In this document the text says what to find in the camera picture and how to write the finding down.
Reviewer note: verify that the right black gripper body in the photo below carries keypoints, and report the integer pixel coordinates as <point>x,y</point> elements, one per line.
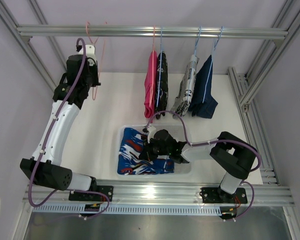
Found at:
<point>153,150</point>

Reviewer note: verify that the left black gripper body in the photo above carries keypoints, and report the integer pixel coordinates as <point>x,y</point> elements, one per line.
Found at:
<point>91,79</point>

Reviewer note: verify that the white plastic basket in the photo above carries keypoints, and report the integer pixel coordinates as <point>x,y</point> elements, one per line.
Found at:
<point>176,131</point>

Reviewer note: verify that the blue white patterned trousers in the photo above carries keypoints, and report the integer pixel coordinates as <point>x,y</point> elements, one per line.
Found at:
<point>132,162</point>

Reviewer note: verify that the black white patterned trousers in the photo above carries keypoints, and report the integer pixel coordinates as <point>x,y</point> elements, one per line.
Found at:
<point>164,88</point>

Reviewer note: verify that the pink hanger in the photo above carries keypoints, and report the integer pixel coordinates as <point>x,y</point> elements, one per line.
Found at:
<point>154,42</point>
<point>100,66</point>

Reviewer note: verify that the blue hanger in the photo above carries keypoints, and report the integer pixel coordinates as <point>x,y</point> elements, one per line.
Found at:
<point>215,44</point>
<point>196,47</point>
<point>160,67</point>

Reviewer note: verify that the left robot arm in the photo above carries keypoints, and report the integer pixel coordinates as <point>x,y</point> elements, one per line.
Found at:
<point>44,166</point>

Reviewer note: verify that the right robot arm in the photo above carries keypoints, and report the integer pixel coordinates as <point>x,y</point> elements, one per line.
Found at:
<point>235,156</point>

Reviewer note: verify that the white black print trousers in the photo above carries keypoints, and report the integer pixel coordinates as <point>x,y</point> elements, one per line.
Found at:
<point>186,88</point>

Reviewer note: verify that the navy blue trousers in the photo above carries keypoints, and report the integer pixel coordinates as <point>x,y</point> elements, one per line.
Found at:
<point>203,104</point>

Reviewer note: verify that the pink trousers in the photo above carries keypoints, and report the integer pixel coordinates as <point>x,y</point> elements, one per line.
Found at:
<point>150,85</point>

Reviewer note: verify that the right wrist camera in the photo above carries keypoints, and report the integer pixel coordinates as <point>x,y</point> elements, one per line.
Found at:
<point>149,131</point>

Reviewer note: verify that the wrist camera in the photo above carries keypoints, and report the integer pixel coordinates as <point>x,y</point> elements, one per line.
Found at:
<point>87,51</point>
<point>149,131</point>

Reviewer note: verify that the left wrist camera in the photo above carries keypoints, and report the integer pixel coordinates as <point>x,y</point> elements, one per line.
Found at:
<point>87,51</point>

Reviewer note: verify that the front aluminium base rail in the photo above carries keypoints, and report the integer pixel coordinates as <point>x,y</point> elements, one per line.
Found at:
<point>187,194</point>

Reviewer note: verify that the aluminium hanging rail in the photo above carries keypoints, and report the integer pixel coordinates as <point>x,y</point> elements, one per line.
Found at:
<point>255,33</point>

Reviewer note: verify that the left aluminium frame struts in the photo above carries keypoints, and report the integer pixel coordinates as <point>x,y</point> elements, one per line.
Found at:
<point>24,42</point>

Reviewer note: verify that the aluminium frame struts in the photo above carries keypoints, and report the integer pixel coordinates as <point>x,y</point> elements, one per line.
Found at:
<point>245,86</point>
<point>24,42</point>

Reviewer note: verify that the right aluminium frame struts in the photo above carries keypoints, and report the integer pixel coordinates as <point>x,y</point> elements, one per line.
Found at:
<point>245,86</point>

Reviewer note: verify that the white slotted cable duct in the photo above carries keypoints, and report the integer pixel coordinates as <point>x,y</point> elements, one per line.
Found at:
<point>131,209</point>

